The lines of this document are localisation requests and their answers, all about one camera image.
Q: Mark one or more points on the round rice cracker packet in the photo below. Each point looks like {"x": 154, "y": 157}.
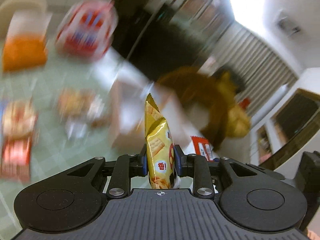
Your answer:
{"x": 19, "y": 120}

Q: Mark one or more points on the orange tissue box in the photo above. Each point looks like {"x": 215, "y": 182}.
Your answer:
{"x": 25, "y": 43}

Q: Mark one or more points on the yellow cracker snack packet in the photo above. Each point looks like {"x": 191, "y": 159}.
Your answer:
{"x": 159, "y": 148}

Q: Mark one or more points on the red white cartoon bag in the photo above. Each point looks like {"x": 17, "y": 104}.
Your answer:
{"x": 87, "y": 30}

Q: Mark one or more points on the red packet behind box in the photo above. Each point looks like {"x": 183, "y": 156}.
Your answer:
{"x": 202, "y": 147}

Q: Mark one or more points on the pink cardboard box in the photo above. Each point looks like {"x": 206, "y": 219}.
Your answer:
{"x": 126, "y": 130}

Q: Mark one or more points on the golden round cake packet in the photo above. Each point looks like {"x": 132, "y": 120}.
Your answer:
{"x": 82, "y": 105}

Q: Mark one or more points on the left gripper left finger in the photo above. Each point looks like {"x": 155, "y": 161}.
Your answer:
{"x": 126, "y": 167}

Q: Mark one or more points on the red snack packet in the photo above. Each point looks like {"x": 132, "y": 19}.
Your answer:
{"x": 15, "y": 159}

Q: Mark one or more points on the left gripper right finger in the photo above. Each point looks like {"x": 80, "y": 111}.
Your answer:
{"x": 195, "y": 167}

